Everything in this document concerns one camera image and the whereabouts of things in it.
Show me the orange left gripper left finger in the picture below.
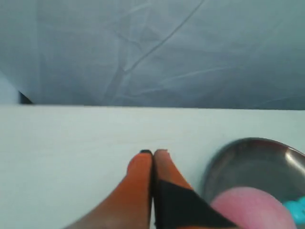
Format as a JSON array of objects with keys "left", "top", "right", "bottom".
[{"left": 67, "top": 150, "right": 153, "bottom": 229}]

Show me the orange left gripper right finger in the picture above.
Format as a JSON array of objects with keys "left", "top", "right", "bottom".
[{"left": 153, "top": 149, "right": 238, "bottom": 229}]

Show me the round silver metal plate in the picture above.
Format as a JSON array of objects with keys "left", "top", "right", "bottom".
[{"left": 201, "top": 138, "right": 305, "bottom": 203}]

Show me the pink peach toy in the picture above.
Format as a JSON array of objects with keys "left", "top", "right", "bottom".
[{"left": 211, "top": 187, "right": 296, "bottom": 229}]

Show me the turquoise bone toy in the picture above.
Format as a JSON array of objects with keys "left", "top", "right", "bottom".
[{"left": 283, "top": 197, "right": 305, "bottom": 225}]

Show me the white wrinkled backdrop cloth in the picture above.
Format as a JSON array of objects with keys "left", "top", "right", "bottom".
[{"left": 0, "top": 0, "right": 305, "bottom": 110}]

